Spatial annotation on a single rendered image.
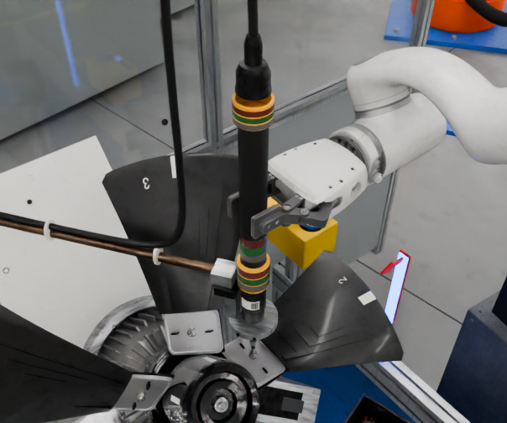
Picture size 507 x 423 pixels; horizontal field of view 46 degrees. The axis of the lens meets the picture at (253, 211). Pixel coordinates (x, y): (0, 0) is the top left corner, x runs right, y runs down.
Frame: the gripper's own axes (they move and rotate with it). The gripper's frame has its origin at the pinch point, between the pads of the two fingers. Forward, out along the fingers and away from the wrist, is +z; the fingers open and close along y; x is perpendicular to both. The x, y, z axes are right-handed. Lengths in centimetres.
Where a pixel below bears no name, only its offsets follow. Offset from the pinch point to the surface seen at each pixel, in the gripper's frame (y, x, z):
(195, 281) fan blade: 8.5, -17.6, 3.8
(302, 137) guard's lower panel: 70, -62, -76
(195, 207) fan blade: 14.0, -9.6, -0.6
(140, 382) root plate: 2.9, -23.6, 17.1
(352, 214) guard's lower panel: 70, -112, -107
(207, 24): 70, -14, -42
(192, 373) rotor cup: -0.8, -23.0, 11.0
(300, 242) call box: 22, -43, -31
